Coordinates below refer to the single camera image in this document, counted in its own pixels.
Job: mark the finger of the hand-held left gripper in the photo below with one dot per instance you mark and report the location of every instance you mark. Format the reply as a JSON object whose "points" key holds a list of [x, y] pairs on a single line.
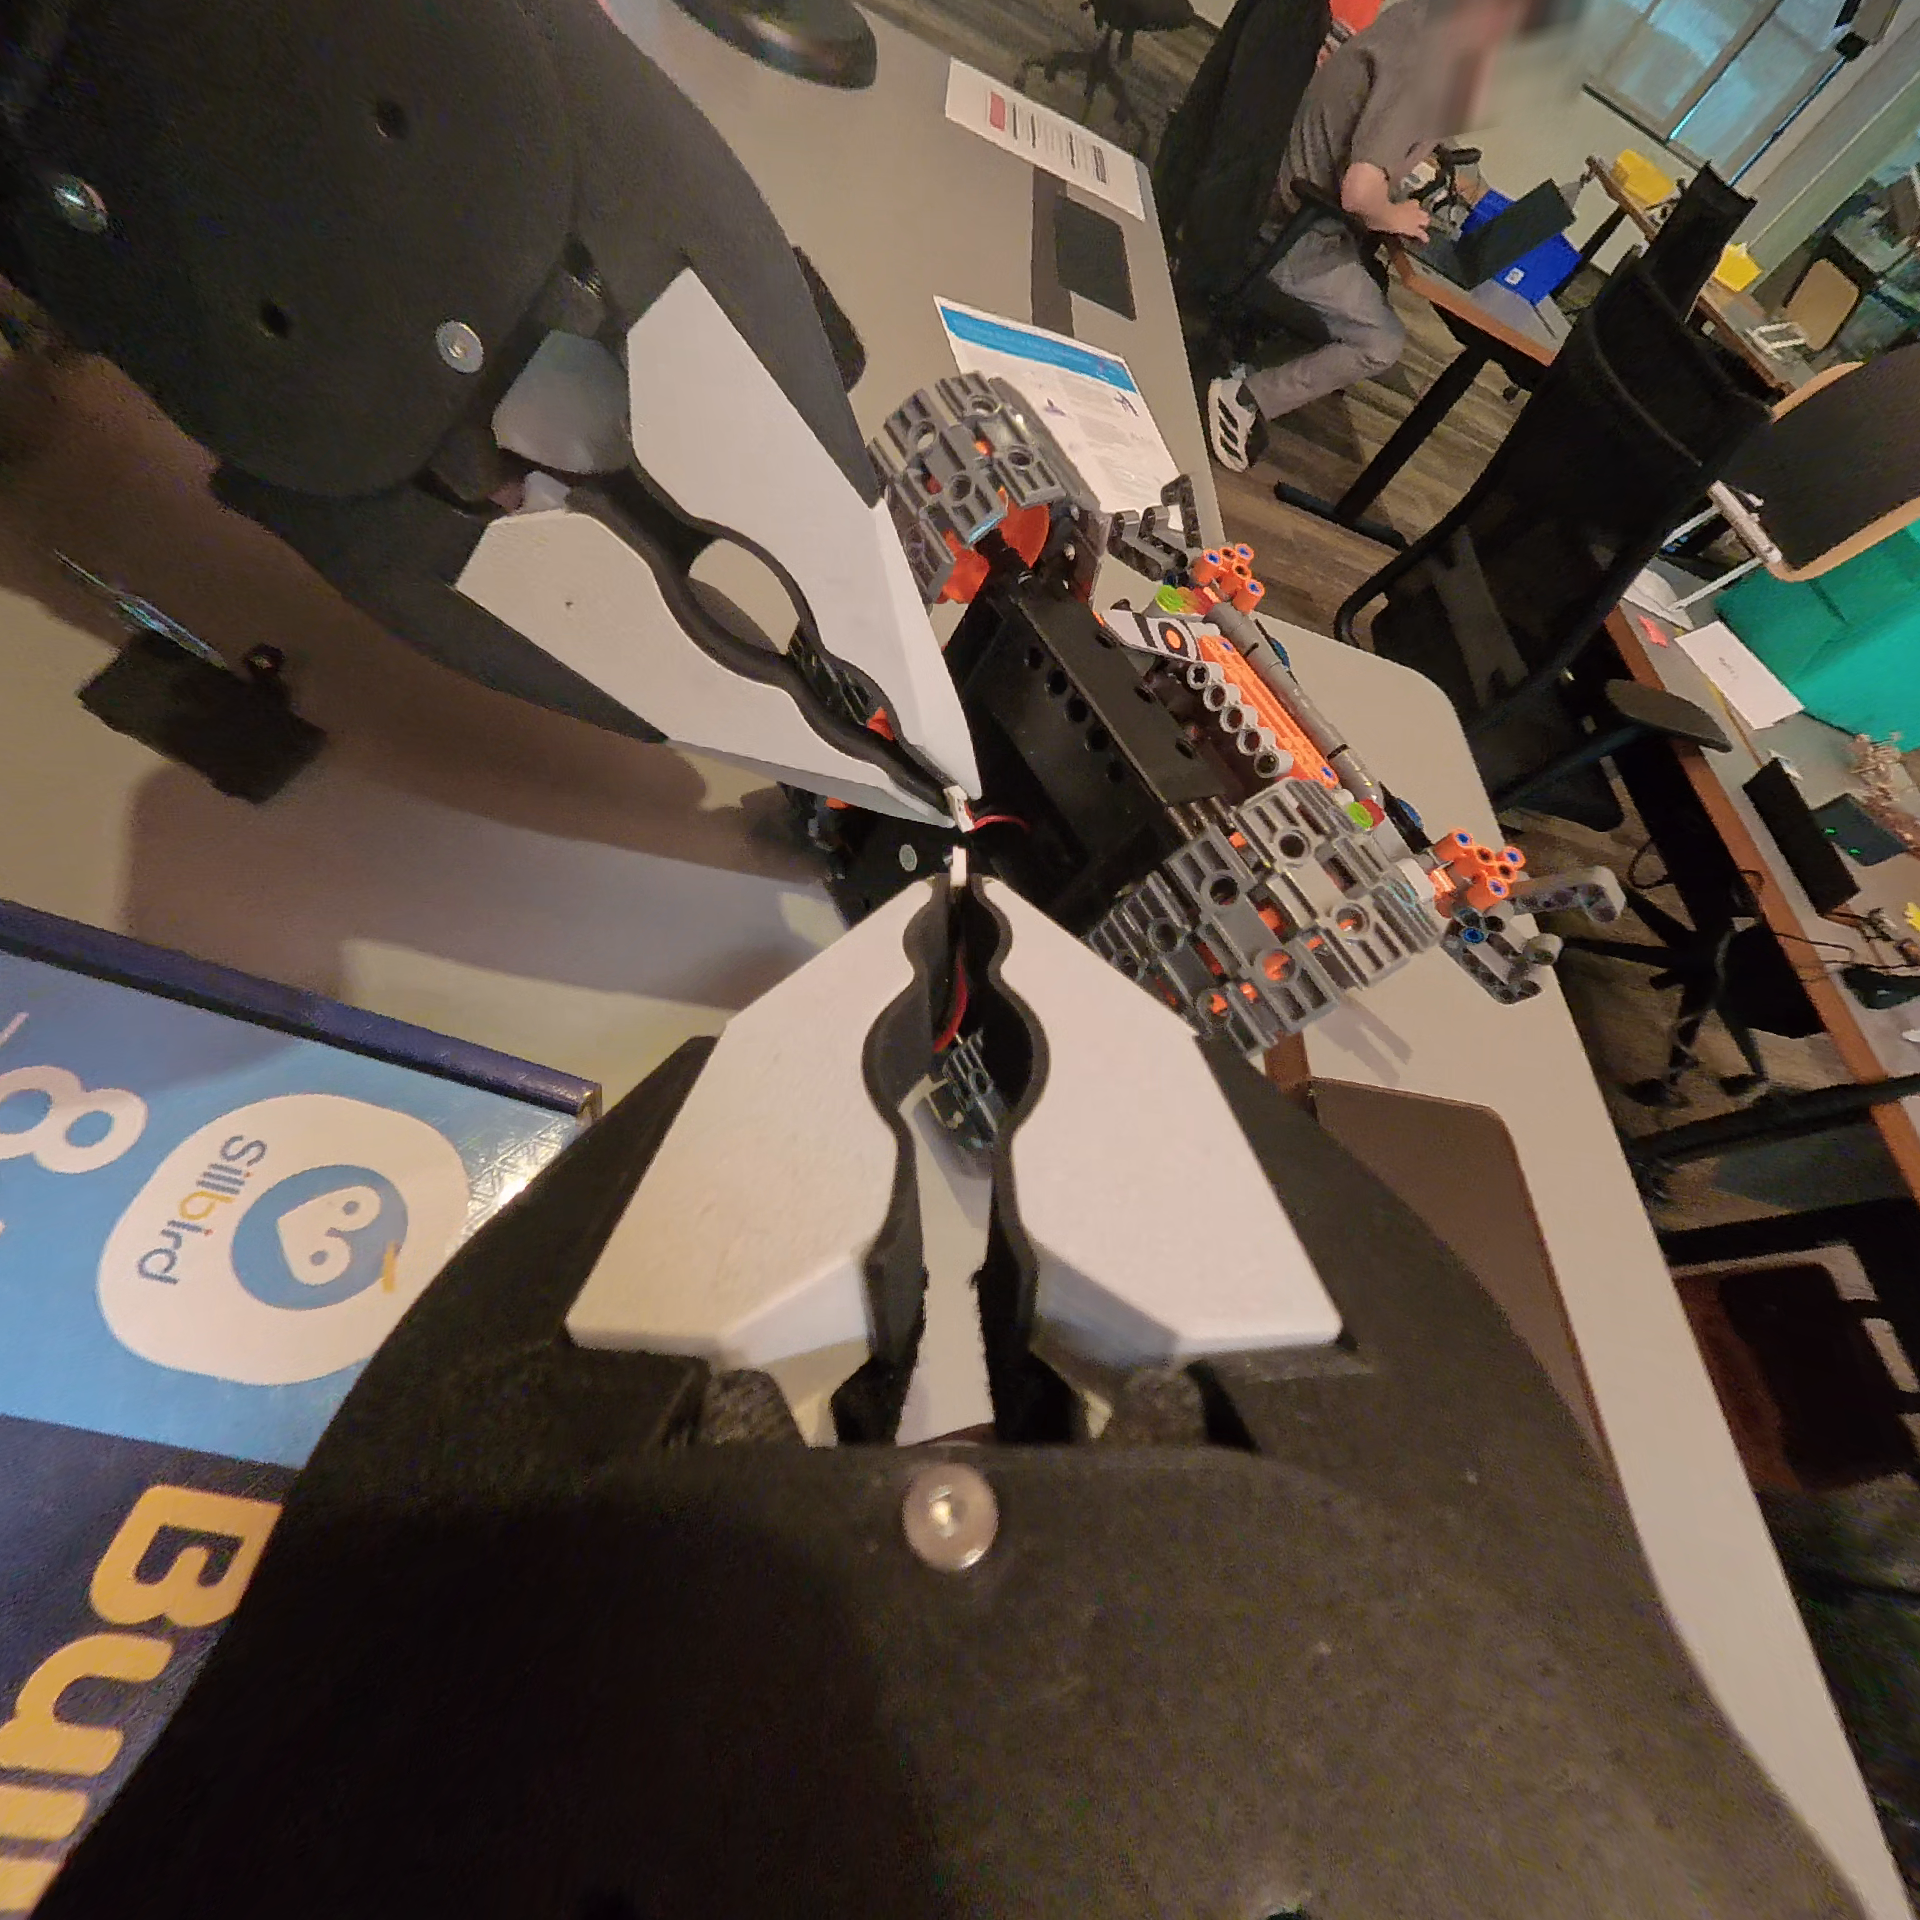
{"points": [[599, 600], [750, 434]]}

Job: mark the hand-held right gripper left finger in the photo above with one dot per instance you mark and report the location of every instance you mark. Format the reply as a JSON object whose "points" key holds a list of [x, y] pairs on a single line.
{"points": [[735, 1200]]}

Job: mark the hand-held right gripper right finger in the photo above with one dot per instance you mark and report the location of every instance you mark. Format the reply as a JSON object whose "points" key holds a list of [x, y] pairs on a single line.
{"points": [[1186, 1200]]}

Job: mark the orange grey tracked brick robot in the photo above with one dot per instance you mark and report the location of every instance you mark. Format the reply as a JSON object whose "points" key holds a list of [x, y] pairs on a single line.
{"points": [[1080, 720]]}

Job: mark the brown wooden desk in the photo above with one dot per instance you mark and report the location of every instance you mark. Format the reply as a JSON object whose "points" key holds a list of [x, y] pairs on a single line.
{"points": [[1485, 306]]}

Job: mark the blue header leaflet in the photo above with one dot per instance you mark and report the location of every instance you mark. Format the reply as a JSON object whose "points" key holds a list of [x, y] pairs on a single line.
{"points": [[1080, 421]]}

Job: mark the white leaflet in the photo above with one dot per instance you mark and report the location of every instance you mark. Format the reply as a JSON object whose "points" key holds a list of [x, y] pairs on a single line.
{"points": [[1037, 136]]}

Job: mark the black brick cover piece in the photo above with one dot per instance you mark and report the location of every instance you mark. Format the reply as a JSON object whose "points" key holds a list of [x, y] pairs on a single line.
{"points": [[196, 728]]}

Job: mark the blue robot kit box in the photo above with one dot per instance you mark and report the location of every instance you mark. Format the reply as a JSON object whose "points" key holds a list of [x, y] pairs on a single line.
{"points": [[226, 1276]]}

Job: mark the black chair with jacket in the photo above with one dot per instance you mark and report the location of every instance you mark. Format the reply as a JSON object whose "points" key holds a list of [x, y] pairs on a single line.
{"points": [[1230, 148]]}

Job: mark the black laptop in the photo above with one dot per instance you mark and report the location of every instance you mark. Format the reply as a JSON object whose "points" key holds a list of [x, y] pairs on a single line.
{"points": [[1523, 225]]}

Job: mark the black mesh office chair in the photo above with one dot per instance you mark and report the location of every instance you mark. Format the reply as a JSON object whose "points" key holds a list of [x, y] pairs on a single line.
{"points": [[1590, 451]]}

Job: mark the teal bin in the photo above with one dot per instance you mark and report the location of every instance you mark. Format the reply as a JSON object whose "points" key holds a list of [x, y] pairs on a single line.
{"points": [[1830, 644]]}

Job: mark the black chair with wooden rim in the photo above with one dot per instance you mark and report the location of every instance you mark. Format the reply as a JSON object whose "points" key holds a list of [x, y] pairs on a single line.
{"points": [[1845, 451]]}

